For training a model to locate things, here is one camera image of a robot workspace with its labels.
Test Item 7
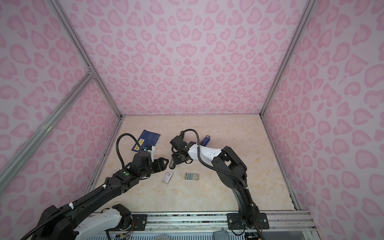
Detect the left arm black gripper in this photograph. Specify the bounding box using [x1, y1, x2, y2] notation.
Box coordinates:
[139, 156, 170, 180]

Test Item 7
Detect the red white staple box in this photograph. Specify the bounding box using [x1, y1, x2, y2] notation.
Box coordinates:
[162, 171, 174, 184]

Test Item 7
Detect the staple tray with staples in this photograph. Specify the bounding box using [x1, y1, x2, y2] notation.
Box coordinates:
[185, 173, 199, 181]

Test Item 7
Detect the blue long stapler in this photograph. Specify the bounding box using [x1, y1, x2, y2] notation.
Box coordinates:
[200, 135, 211, 147]

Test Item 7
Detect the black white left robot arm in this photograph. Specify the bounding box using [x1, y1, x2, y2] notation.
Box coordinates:
[22, 151, 169, 240]

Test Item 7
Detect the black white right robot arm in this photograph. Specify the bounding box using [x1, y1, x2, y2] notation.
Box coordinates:
[170, 136, 260, 229]

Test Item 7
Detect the dark blue booklet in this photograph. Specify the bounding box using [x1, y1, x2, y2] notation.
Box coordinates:
[131, 130, 161, 153]

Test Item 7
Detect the grey cloth pad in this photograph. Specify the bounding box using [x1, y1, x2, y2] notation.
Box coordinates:
[213, 230, 230, 240]

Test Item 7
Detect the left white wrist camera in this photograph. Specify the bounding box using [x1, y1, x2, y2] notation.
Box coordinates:
[143, 145, 156, 163]

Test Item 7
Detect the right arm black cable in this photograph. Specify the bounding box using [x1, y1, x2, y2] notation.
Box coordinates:
[179, 128, 266, 240]

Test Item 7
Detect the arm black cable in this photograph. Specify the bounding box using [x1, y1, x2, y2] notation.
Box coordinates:
[179, 128, 266, 240]
[19, 133, 146, 240]

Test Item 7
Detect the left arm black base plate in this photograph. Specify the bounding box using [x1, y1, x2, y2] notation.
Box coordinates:
[118, 214, 148, 231]

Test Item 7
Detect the aluminium front rail frame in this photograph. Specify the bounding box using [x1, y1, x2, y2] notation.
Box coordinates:
[55, 209, 320, 240]

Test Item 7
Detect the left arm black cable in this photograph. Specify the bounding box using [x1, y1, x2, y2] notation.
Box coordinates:
[19, 133, 146, 240]

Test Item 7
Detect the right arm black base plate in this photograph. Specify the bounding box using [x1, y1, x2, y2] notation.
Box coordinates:
[226, 213, 270, 230]

